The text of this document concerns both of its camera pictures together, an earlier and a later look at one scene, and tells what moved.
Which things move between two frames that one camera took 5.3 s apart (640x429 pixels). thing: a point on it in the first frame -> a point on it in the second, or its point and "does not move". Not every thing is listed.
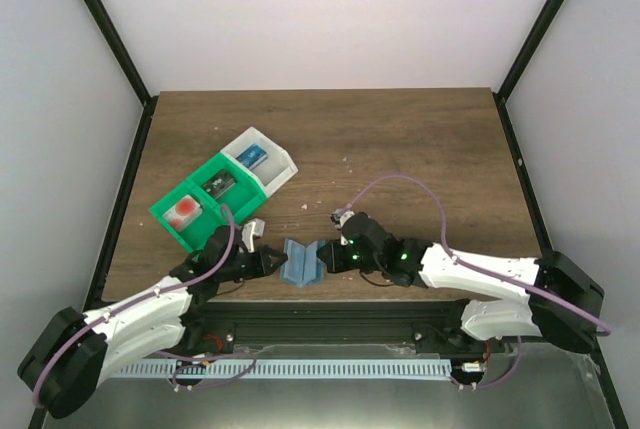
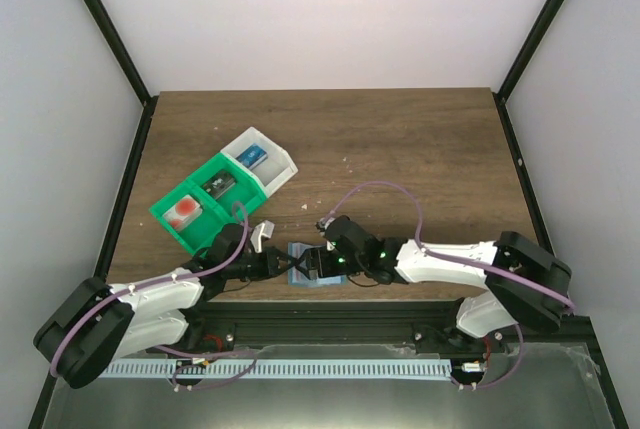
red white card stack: [183, 213] does not move
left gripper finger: [277, 262] -> [282, 271]
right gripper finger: [324, 266] -> [312, 274]
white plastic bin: [271, 163] does not move
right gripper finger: [326, 252] -> [306, 258]
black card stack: [219, 184] does not move
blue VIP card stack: [252, 155] does not move
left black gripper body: [258, 262] does not move
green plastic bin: [227, 195] does not move
